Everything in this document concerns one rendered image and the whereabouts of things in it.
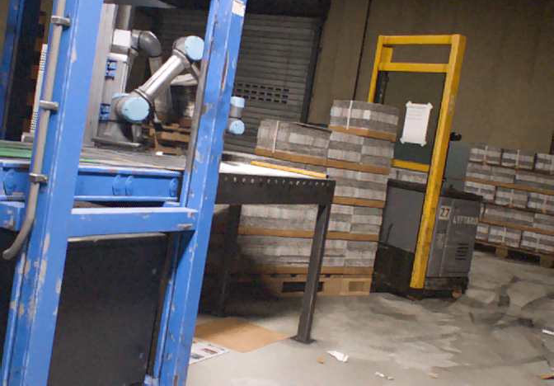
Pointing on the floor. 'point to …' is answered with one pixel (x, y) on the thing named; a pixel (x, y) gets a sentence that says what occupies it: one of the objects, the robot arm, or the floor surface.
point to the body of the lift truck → (404, 196)
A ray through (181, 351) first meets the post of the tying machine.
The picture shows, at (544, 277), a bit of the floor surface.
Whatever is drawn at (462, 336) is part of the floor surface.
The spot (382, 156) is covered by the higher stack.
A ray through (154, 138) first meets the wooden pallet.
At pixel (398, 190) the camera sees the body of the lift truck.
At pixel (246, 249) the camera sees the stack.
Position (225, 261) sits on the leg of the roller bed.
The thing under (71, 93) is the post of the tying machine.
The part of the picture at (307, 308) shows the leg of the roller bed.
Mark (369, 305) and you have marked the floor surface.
